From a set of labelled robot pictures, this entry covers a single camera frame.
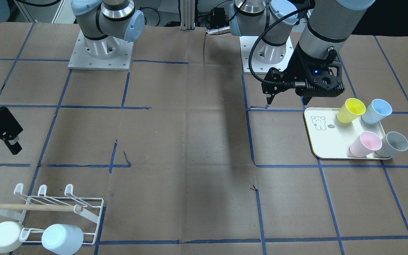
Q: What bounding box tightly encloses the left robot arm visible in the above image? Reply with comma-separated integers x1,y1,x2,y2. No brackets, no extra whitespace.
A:
228,0,374,105

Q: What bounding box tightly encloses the white wire cup rack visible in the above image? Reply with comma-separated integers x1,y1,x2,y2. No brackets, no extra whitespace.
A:
0,183,105,245

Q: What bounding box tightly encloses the pink plastic cup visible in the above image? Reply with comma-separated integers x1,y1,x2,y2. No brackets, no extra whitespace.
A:
349,131,382,158

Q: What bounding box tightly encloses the pale green plastic cup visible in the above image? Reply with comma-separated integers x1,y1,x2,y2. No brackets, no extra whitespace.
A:
0,221,24,254

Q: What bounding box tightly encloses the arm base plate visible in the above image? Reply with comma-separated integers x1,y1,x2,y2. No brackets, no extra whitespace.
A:
239,36,294,75
68,31,134,71

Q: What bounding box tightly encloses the yellow plastic cup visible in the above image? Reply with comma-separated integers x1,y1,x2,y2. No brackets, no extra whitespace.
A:
336,97,366,123

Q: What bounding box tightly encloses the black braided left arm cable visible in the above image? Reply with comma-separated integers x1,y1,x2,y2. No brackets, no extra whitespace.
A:
248,4,314,87

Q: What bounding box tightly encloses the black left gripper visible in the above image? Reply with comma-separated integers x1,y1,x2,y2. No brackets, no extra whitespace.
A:
262,45,345,106

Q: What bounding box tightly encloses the aluminium frame post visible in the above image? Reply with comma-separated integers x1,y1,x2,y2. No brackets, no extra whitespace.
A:
178,0,198,31

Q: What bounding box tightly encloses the grey plastic cup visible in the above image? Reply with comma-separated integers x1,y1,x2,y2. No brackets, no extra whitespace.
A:
375,132,408,158

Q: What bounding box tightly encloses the cream plastic tray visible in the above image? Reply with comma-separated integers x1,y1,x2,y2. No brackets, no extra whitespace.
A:
304,108,386,159

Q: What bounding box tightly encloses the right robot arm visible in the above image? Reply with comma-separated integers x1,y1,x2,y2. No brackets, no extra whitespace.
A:
0,0,145,155

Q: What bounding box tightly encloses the light blue plastic cup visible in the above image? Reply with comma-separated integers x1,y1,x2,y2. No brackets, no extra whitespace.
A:
361,98,392,125

